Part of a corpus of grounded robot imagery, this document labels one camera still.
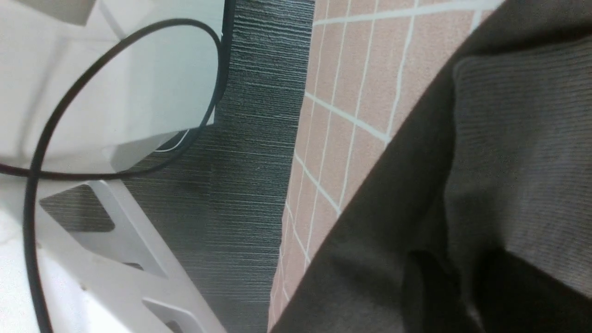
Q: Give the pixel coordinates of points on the dark gray long-sleeve top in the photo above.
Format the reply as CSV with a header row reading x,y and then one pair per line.
x,y
476,217

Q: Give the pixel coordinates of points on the white metal frame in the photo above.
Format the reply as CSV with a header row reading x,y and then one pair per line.
x,y
89,88

